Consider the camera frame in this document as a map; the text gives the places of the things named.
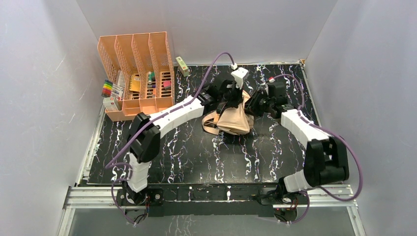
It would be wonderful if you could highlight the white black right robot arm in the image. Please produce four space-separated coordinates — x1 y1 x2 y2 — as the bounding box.
244 82 350 195

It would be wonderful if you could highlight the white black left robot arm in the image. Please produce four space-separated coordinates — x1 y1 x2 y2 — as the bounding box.
126 79 243 193

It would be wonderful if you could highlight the small white cardboard box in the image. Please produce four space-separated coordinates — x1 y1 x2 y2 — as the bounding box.
103 96 121 112

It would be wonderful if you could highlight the colourful marker pen set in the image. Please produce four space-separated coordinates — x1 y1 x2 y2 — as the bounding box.
101 80 113 97

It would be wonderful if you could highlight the yellow notebook in organizer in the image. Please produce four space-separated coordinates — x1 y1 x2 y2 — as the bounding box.
129 74 141 92

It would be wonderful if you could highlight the peach plastic desk organizer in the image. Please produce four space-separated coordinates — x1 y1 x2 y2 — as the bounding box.
97 31 175 121

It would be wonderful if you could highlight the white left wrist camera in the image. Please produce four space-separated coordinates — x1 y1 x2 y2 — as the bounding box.
231 67 249 89

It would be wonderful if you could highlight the aluminium table edge rail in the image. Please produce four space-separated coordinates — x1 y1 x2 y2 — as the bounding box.
57 59 367 236

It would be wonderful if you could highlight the pink eraser in organizer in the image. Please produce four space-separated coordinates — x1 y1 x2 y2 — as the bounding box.
163 81 172 91

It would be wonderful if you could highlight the green white small box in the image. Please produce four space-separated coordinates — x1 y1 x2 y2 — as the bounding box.
176 57 189 77

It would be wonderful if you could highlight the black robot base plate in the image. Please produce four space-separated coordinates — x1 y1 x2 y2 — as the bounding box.
115 183 307 220

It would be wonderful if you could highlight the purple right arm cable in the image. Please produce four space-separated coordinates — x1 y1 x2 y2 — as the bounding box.
268 74 363 225

